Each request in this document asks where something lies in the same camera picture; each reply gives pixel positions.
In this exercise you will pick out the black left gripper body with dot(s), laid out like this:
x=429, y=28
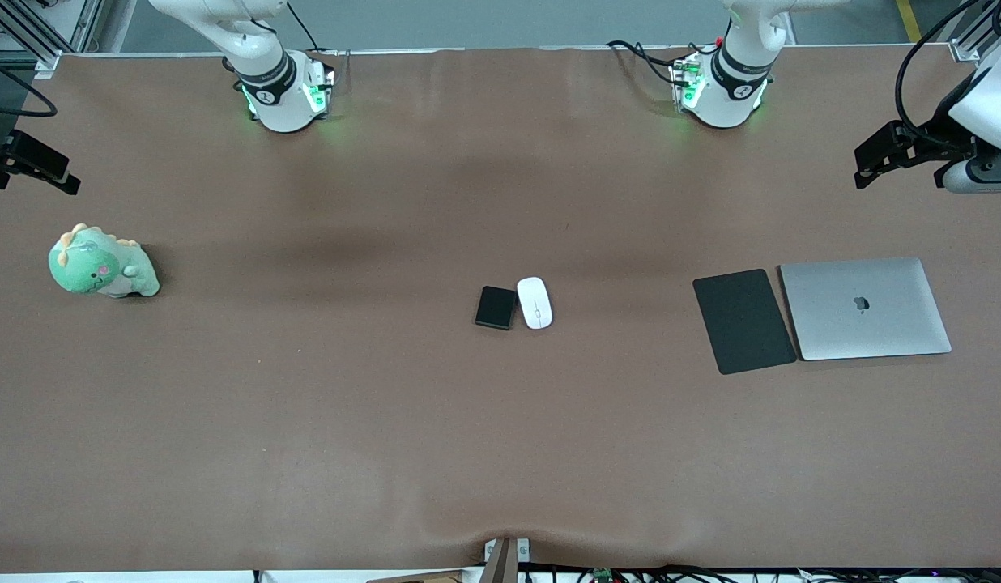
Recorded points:
x=934, y=138

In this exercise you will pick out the white computer mouse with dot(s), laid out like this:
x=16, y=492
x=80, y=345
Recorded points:
x=535, y=304

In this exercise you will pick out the black phone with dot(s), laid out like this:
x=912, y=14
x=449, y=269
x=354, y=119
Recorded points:
x=496, y=308

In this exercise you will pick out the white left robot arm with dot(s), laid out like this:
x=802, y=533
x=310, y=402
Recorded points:
x=731, y=89

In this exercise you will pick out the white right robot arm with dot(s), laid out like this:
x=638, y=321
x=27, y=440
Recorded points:
x=282, y=97

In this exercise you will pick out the black mouse pad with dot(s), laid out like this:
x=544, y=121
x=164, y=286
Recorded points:
x=743, y=322

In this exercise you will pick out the green dinosaur plush toy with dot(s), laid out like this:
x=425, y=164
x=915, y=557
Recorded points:
x=95, y=267

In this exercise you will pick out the silver laptop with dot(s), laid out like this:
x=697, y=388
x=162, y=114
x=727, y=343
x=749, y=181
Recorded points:
x=865, y=312

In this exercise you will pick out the brown table cover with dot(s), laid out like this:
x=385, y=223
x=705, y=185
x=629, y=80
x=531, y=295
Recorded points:
x=500, y=445

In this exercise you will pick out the aluminium frame profile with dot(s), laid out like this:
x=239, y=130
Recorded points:
x=966, y=50
x=27, y=36

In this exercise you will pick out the grey metal bracket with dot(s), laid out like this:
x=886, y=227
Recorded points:
x=523, y=551

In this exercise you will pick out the brown post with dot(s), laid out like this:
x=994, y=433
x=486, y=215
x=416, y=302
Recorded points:
x=500, y=567

